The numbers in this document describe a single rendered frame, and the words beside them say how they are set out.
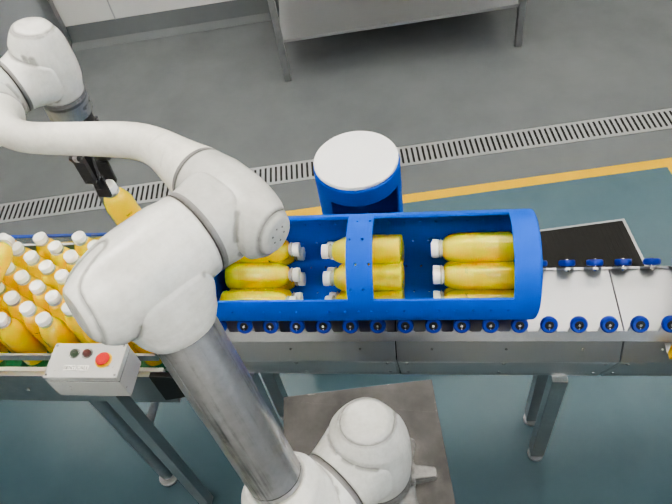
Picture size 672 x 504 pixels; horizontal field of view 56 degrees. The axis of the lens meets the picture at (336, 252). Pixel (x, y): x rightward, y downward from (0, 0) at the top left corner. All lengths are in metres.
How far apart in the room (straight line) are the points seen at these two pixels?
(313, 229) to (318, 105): 2.30
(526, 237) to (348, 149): 0.77
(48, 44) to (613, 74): 3.48
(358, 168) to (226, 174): 1.15
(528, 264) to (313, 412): 0.62
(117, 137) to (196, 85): 3.39
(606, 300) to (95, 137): 1.36
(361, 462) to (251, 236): 0.53
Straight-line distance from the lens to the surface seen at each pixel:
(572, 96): 4.03
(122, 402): 1.89
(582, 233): 3.06
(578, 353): 1.84
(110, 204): 1.60
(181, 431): 2.82
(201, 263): 0.86
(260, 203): 0.88
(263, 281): 1.73
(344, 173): 2.02
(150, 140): 1.05
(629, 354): 1.87
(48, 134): 1.16
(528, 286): 1.57
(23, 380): 2.11
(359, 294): 1.56
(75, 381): 1.75
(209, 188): 0.89
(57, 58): 1.31
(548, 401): 2.17
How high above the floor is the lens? 2.42
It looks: 50 degrees down
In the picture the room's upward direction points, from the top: 11 degrees counter-clockwise
